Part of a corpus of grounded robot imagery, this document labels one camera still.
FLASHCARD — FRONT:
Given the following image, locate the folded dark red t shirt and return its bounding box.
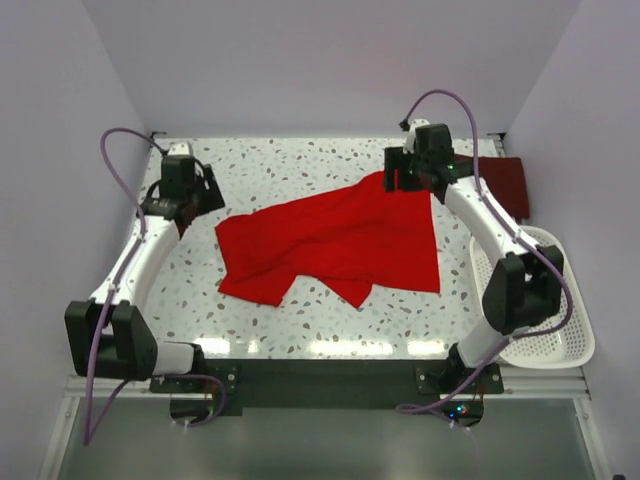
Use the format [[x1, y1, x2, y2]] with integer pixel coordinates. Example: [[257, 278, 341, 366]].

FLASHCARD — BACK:
[[479, 157, 530, 222]]

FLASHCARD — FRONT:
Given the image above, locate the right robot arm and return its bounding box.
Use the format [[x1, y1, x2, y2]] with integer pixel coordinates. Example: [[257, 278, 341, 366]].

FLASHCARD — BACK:
[[383, 120, 564, 393]]

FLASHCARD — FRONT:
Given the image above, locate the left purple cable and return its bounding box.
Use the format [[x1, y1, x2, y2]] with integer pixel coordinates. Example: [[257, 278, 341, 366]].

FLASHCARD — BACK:
[[82, 128, 169, 446]]

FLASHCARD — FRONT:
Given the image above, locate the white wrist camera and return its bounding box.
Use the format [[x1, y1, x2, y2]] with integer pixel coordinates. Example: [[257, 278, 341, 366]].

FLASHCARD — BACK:
[[167, 141, 194, 157], [399, 119, 430, 154]]

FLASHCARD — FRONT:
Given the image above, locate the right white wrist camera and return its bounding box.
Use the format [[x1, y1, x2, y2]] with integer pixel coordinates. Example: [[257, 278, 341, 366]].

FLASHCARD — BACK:
[[399, 119, 430, 154]]

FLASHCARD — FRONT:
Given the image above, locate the white perforated plastic basket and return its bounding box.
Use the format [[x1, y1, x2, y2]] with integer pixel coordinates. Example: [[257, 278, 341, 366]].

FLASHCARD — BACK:
[[469, 225, 596, 370]]

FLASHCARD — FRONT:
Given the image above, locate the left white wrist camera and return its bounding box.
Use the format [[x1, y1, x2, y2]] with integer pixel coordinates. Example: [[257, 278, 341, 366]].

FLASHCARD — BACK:
[[167, 141, 194, 157]]

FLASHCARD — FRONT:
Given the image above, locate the purple cable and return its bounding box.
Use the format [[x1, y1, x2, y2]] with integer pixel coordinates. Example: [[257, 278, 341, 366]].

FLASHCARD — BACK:
[[394, 89, 574, 416], [82, 128, 169, 446]]

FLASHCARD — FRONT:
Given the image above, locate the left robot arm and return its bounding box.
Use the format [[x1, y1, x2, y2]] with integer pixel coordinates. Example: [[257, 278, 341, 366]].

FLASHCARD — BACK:
[[64, 143, 225, 392]]

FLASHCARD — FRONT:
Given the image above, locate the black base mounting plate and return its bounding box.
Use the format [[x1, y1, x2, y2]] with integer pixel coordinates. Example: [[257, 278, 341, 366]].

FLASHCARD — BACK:
[[149, 357, 504, 426]]

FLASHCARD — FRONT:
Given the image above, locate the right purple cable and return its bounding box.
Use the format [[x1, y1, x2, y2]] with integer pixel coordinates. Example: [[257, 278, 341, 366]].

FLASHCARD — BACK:
[[394, 89, 574, 416]]

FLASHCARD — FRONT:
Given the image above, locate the bright red t shirt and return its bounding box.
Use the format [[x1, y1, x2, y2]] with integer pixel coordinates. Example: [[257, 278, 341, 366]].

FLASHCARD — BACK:
[[215, 172, 441, 308]]

